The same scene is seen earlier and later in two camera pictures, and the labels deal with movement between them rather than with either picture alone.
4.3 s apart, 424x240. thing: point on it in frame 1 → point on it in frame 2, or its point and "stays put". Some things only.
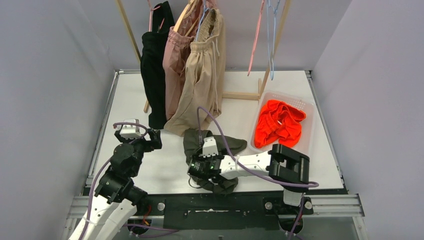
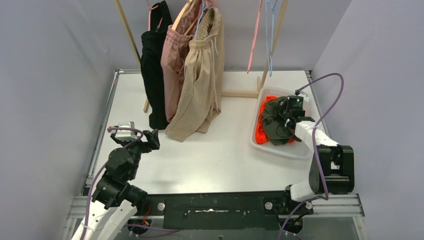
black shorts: x=152 y=50 stays put
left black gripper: x=154 y=139 stays put
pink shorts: x=176 y=47 stays put
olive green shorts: x=193 y=139 → x=274 y=112
